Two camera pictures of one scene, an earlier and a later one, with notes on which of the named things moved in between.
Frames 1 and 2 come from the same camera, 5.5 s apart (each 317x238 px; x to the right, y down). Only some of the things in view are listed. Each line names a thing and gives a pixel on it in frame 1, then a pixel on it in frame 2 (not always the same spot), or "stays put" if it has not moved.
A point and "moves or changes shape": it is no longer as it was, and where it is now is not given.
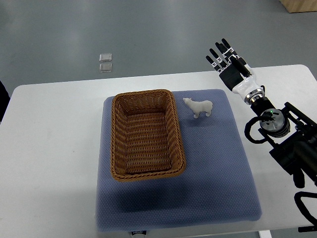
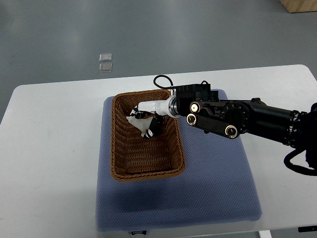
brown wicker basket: x=146 y=142 stays put
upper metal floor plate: x=106 y=57 stays put
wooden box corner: x=299 y=6 stays put
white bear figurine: x=198 y=106 moves or changes shape
